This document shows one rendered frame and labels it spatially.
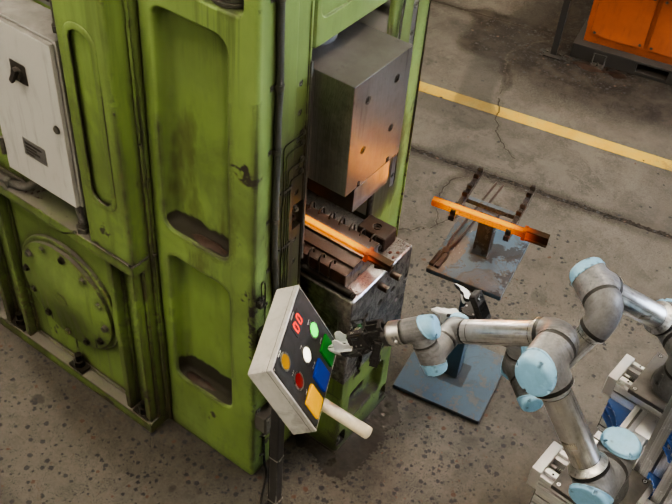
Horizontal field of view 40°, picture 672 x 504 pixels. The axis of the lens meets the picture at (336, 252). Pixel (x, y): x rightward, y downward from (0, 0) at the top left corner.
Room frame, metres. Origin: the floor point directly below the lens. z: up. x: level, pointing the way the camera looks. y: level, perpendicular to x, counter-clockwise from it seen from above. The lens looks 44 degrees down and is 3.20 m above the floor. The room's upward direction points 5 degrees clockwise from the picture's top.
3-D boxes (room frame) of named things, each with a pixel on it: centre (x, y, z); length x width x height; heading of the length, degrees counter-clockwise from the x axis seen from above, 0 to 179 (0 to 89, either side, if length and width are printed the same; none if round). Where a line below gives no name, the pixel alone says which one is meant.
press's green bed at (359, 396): (2.44, 0.06, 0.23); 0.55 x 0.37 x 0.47; 57
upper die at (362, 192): (2.39, 0.08, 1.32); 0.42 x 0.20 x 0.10; 57
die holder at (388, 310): (2.44, 0.06, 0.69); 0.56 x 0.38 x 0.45; 57
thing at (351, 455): (2.25, -0.13, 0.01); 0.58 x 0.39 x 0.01; 147
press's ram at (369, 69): (2.42, 0.06, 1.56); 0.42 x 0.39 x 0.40; 57
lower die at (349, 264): (2.39, 0.08, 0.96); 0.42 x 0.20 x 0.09; 57
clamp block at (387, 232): (2.46, -0.14, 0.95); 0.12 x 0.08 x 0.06; 57
